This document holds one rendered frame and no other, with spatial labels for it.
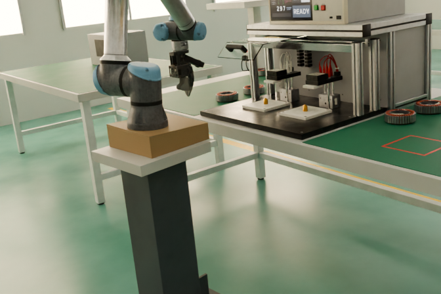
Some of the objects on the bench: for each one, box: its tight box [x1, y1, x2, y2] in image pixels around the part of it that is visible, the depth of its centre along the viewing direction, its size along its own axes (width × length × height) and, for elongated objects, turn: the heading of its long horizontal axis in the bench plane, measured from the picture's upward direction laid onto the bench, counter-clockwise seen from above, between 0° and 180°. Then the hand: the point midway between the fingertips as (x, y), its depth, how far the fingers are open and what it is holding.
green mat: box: [162, 75, 276, 116], centre depth 289 cm, size 94×61×1 cm, turn 145°
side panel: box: [385, 24, 432, 112], centre depth 218 cm, size 28×3×32 cm, turn 145°
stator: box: [216, 91, 238, 102], centre depth 265 cm, size 11×11×4 cm
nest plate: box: [279, 106, 332, 120], centre depth 215 cm, size 15×15×1 cm
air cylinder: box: [319, 93, 341, 109], centre depth 223 cm, size 5×8×6 cm
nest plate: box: [242, 99, 290, 112], centre depth 235 cm, size 15×15×1 cm
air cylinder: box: [280, 87, 299, 102], centre depth 242 cm, size 5×8×6 cm
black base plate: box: [200, 92, 385, 140], centre depth 226 cm, size 47×64×2 cm
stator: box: [414, 100, 441, 114], centre depth 209 cm, size 11×11×4 cm
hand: (189, 93), depth 242 cm, fingers closed
